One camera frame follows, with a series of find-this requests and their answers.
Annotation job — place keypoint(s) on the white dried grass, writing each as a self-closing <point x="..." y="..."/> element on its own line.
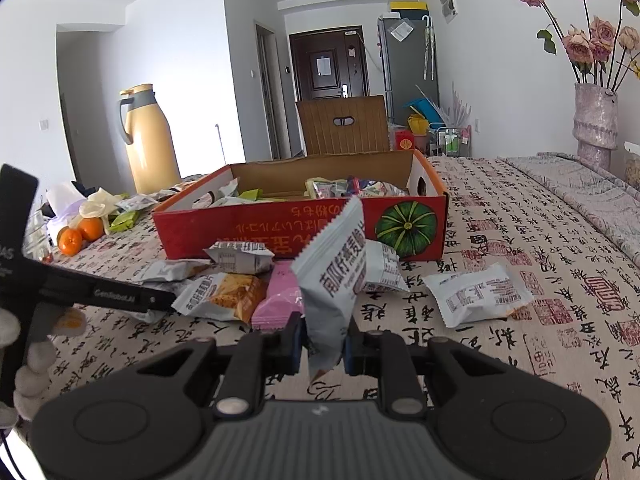
<point x="456" y="107"/>

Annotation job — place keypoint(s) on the yellow thermos jug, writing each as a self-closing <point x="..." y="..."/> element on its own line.
<point x="150" y="150"/>

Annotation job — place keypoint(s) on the wall light switch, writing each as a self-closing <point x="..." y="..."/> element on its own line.
<point x="44" y="125"/>

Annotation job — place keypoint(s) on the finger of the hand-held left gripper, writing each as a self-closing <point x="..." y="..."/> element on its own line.
<point x="110" y="296"/>

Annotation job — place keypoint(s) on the white crisp-print snack packet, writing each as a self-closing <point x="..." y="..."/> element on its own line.
<point x="225" y="296"/>

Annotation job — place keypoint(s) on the grey refrigerator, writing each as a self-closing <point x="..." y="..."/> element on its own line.
<point x="405" y="75"/>

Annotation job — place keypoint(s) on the dried pink rose bouquet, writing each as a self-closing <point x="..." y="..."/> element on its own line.
<point x="580" y="45"/>

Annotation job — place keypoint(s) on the matte pink snack packet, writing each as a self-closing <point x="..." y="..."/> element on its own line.
<point x="277" y="300"/>

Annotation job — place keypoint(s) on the pink glitter vase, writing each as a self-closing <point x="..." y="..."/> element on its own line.
<point x="595" y="125"/>

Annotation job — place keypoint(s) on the clear drinking glass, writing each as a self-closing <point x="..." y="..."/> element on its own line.
<point x="37" y="235"/>

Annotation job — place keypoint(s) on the person's left hand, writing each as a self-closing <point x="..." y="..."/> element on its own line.
<point x="67" y="321"/>

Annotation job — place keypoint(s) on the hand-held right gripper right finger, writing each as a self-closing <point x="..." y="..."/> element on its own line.
<point x="352" y="347"/>

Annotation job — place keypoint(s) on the small green snack packet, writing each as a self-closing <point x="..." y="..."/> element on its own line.
<point x="250" y="194"/>

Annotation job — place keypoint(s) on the silver printed snack packet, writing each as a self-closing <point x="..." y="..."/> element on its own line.
<point x="240" y="256"/>

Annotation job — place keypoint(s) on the white grey-lettered snack packet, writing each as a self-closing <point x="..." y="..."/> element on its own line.
<point x="330" y="280"/>

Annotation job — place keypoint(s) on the thin metal pole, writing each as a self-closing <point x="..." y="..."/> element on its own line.
<point x="218" y="144"/>

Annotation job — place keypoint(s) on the small white snack packet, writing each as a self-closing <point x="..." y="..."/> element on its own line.
<point x="135" y="202"/>

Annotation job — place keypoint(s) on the orange fruit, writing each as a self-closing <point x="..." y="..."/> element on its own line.
<point x="70" y="241"/>
<point x="92" y="228"/>

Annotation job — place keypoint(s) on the folded white umbrella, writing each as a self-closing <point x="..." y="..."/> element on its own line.
<point x="428" y="50"/>

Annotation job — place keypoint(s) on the brown cardboard panel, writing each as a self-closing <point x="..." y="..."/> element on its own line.
<point x="345" y="135"/>

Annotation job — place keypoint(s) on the grey flat snack packet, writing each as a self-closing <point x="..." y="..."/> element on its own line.
<point x="170" y="270"/>

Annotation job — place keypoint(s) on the clear storage jar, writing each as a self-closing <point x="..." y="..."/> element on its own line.
<point x="632" y="165"/>

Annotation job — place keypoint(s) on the yellow bag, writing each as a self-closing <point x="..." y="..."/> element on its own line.
<point x="417" y="125"/>

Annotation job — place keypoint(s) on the grey patterned cloth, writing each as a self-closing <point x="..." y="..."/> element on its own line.
<point x="590" y="200"/>

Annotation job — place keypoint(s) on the small red gift box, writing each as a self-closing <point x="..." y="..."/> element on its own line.
<point x="405" y="141"/>

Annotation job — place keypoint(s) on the white square snack packet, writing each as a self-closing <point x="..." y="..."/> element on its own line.
<point x="382" y="271"/>

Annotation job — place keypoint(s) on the white tissue paper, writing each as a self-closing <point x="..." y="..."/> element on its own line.
<point x="62" y="196"/>

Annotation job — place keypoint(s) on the pile of mixed snack packets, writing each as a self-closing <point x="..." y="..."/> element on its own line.
<point x="360" y="187"/>

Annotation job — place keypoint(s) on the red cardboard box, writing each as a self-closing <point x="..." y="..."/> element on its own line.
<point x="225" y="230"/>

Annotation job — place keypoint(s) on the dark brown door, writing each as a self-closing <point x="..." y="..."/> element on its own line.
<point x="325" y="85"/>

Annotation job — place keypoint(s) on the yellow and black box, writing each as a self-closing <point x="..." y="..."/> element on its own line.
<point x="409" y="8"/>

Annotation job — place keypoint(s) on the blue plastic bin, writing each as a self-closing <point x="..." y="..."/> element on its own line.
<point x="422" y="107"/>

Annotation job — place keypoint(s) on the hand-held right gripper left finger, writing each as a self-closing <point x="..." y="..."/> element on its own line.
<point x="295" y="345"/>

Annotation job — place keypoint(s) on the white labelled snack packet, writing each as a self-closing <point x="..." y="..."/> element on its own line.
<point x="480" y="295"/>

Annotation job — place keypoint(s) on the cream crumpled plastic bag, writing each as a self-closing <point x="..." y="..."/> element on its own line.
<point x="97" y="202"/>

